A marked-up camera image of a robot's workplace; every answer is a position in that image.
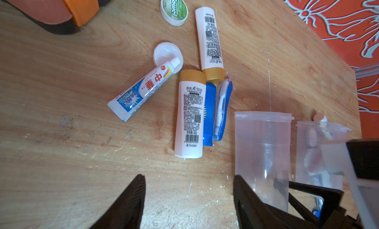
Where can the clear plastic cup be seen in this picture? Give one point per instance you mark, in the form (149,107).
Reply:
(310,167)

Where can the white bottle gold cap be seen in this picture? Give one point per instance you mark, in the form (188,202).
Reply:
(211,58)
(190,116)

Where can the clear cup blue lid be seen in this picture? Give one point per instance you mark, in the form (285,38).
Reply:
(262,154)

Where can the white round soap disc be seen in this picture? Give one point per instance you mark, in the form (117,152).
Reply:
(166,51)

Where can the orange plastic tool case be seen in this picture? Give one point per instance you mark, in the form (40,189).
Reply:
(61,17)

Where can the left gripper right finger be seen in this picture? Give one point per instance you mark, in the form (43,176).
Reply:
(251,212)

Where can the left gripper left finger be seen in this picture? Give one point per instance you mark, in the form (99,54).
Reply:
(127,211)

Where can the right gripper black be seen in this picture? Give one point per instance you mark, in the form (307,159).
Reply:
(331,216)

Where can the pink item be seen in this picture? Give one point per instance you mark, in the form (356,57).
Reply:
(320,117)

